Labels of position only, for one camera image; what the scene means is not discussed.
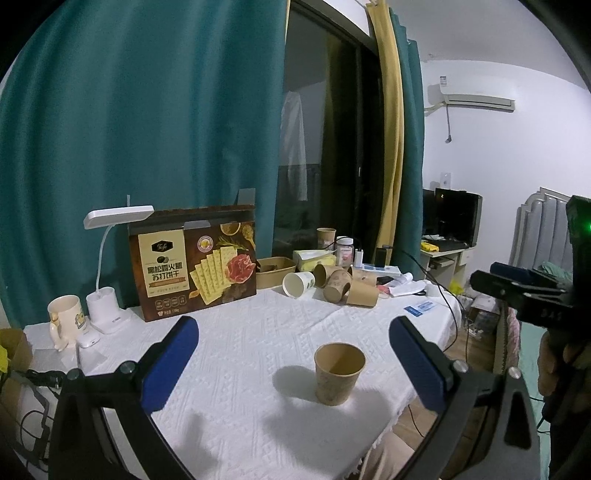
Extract person's right hand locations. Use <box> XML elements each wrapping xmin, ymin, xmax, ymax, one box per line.
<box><xmin>537</xmin><ymin>332</ymin><xmax>583</xmax><ymax>398</ymax></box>

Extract dark glass window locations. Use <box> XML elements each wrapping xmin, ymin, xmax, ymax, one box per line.
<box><xmin>271</xmin><ymin>0</ymin><xmax>385</xmax><ymax>260</ymax></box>

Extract white paper cup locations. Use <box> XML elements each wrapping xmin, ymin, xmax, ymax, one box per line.
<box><xmin>282</xmin><ymin>271</ymin><xmax>317</xmax><ymax>300</ymax></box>

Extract narrow teal curtain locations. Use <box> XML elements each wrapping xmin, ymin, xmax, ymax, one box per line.
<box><xmin>389</xmin><ymin>8</ymin><xmax>426</xmax><ymax>269</ymax></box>

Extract cream ceramic mug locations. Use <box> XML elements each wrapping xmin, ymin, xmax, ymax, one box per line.
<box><xmin>47</xmin><ymin>295</ymin><xmax>89</xmax><ymax>353</ymax></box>

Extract cardboard box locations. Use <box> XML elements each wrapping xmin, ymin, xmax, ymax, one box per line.
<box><xmin>0</xmin><ymin>328</ymin><xmax>34</xmax><ymax>418</ymax></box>

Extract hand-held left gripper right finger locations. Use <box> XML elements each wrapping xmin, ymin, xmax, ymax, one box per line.
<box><xmin>389</xmin><ymin>316</ymin><xmax>542</xmax><ymax>480</ymax></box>

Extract wide teal curtain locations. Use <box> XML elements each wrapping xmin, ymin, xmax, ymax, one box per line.
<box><xmin>0</xmin><ymin>0</ymin><xmax>291</xmax><ymax>329</ymax></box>

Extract kraft paper food container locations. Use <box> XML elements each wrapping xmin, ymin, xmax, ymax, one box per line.
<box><xmin>255</xmin><ymin>257</ymin><xmax>297</xmax><ymax>291</ymax></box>

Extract white papers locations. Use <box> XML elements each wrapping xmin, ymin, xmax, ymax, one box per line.
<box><xmin>379</xmin><ymin>271</ymin><xmax>426</xmax><ymax>297</ymax></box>

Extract white textured tablecloth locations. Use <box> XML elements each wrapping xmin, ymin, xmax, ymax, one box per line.
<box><xmin>23</xmin><ymin>265</ymin><xmax>462</xmax><ymax>480</ymax></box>

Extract white air conditioner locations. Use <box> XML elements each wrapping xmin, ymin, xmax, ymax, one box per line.
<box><xmin>426</xmin><ymin>83</ymin><xmax>516</xmax><ymax>113</ymax></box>

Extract brown cracker box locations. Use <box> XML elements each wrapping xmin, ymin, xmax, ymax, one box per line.
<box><xmin>128</xmin><ymin>188</ymin><xmax>258</xmax><ymax>323</ymax></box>

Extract green tissue box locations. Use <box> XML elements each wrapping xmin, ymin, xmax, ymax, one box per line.
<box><xmin>293</xmin><ymin>248</ymin><xmax>336</xmax><ymax>272</ymax></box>

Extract black cable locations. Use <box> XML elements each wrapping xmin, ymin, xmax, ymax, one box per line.
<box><xmin>0</xmin><ymin>368</ymin><xmax>63</xmax><ymax>464</ymax></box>
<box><xmin>396</xmin><ymin>250</ymin><xmax>463</xmax><ymax>352</ymax></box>

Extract yellow curtain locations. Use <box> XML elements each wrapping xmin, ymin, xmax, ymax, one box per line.
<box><xmin>366</xmin><ymin>0</ymin><xmax>403</xmax><ymax>267</ymax></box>

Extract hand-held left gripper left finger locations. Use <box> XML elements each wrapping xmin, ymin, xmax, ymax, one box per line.
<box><xmin>48</xmin><ymin>316</ymin><xmax>201</xmax><ymax>480</ymax></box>

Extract white computer desk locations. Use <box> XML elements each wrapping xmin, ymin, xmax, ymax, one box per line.
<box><xmin>420</xmin><ymin>239</ymin><xmax>472</xmax><ymax>297</ymax></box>

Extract blue card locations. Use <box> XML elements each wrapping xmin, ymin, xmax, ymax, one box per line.
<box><xmin>403</xmin><ymin>302</ymin><xmax>437</xmax><ymax>319</ymax></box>

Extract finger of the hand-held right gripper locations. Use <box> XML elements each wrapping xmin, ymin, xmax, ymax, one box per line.
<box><xmin>490</xmin><ymin>261</ymin><xmax>570</xmax><ymax>291</ymax></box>
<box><xmin>470</xmin><ymin>271</ymin><xmax>576</xmax><ymax>329</ymax></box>

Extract white desk lamp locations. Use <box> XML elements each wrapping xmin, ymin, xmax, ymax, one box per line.
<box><xmin>83</xmin><ymin>205</ymin><xmax>155</xmax><ymax>336</ymax></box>

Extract black monitor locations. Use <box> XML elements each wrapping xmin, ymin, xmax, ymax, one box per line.
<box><xmin>422</xmin><ymin>187</ymin><xmax>484</xmax><ymax>246</ymax></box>

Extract clear jar with white lid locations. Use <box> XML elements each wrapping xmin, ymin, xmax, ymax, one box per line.
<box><xmin>335</xmin><ymin>236</ymin><xmax>356</xmax><ymax>267</ymax></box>

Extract grey padded headboard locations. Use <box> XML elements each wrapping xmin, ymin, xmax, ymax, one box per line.
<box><xmin>507</xmin><ymin>186</ymin><xmax>576</xmax><ymax>278</ymax></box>

